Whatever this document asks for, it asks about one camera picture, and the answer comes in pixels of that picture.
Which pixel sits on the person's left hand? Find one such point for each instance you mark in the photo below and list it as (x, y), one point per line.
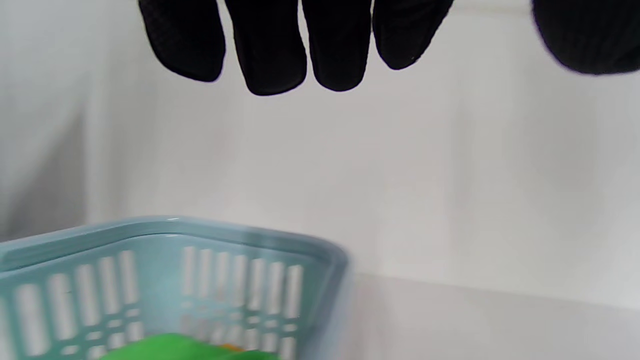
(270, 45)

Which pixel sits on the green towel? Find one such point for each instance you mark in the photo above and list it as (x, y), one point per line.
(170, 350)

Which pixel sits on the light blue plastic basket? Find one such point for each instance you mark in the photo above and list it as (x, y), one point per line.
(165, 280)

